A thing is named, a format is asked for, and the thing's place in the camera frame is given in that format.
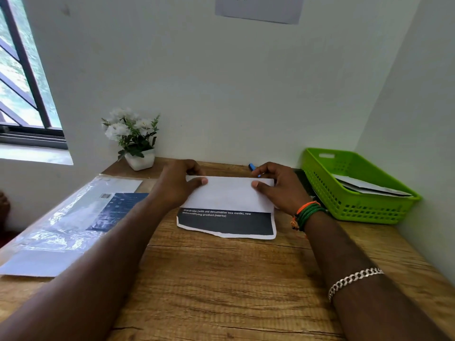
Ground orange and green thread wristbands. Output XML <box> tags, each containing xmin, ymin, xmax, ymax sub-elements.
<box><xmin>290</xmin><ymin>201</ymin><xmax>328</xmax><ymax>233</ymax></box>

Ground green plastic basket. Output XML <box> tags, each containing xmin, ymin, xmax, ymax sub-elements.
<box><xmin>301</xmin><ymin>148</ymin><xmax>423</xmax><ymax>225</ymax></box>

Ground paper notice on wall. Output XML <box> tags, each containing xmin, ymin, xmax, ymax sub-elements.
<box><xmin>215</xmin><ymin>0</ymin><xmax>305</xmax><ymax>25</ymax></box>

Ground silver chain bracelet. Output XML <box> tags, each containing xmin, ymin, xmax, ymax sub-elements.
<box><xmin>327</xmin><ymin>268</ymin><xmax>385</xmax><ymax>303</ymax></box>

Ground person's left forearm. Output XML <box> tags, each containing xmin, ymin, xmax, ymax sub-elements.
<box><xmin>0</xmin><ymin>198</ymin><xmax>168</xmax><ymax>341</ymax></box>

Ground window with metal bars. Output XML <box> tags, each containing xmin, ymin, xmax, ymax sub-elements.
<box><xmin>0</xmin><ymin>0</ymin><xmax>69</xmax><ymax>150</ymax></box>

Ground stack of printed papers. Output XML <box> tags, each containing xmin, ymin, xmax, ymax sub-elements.
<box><xmin>176</xmin><ymin>175</ymin><xmax>278</xmax><ymax>241</ymax></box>

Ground person's right hand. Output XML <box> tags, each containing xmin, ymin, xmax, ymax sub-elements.
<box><xmin>251</xmin><ymin>162</ymin><xmax>314</xmax><ymax>218</ymax></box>

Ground black notebook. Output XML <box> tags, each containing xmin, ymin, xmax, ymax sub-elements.
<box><xmin>293</xmin><ymin>168</ymin><xmax>328</xmax><ymax>211</ymax></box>

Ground white flower plant in pot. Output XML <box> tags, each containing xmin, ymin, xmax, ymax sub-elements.
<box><xmin>101</xmin><ymin>108</ymin><xmax>161</xmax><ymax>172</ymax></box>

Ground clear plastic envelope wrapper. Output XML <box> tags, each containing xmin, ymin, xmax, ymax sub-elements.
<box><xmin>0</xmin><ymin>175</ymin><xmax>159</xmax><ymax>256</ymax></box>

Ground person's right forearm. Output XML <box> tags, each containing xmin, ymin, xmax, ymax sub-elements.
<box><xmin>305</xmin><ymin>211</ymin><xmax>452</xmax><ymax>341</ymax></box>

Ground person's left hand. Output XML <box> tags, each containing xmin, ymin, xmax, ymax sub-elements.
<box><xmin>150</xmin><ymin>159</ymin><xmax>209</xmax><ymax>211</ymax></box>

